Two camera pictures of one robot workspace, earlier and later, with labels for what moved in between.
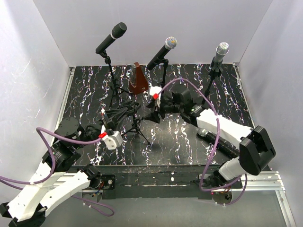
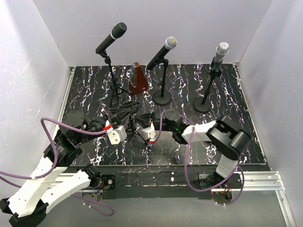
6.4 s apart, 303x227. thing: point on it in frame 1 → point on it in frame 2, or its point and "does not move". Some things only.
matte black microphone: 117,31 does not move
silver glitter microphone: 221,50 does not move
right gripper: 153,116 → 146,119
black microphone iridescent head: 170,43 does not move
